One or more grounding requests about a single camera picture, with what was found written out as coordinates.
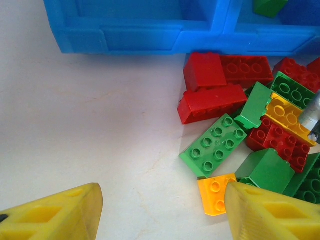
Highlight green sloped lego brick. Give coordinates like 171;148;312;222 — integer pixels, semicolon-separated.
234;81;273;131

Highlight dark green lego brick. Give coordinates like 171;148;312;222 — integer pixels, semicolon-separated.
252;0;290;19

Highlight red sloped lego brick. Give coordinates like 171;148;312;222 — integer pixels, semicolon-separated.
183;51;228;93

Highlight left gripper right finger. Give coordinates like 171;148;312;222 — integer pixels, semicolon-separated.
224;181;320;240

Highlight green lego block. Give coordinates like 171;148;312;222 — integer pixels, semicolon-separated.
234;147;296;195

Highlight red studded lego brick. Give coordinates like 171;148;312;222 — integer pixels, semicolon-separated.
271;57;320;93

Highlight blue plastic compartment tray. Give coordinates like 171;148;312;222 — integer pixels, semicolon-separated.
43;0;320;56

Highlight green eight-stud lego brick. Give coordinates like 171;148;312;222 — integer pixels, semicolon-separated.
178;113;248;179

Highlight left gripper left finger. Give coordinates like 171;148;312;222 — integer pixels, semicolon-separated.
0;182;104;240

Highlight orange lego brick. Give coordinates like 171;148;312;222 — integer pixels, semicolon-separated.
196;172;238;217

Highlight green hollow-side lego brick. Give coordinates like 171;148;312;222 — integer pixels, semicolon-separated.
270;71;317;111

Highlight red hollow-side lego brick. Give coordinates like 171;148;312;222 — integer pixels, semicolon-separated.
219;54;275;89

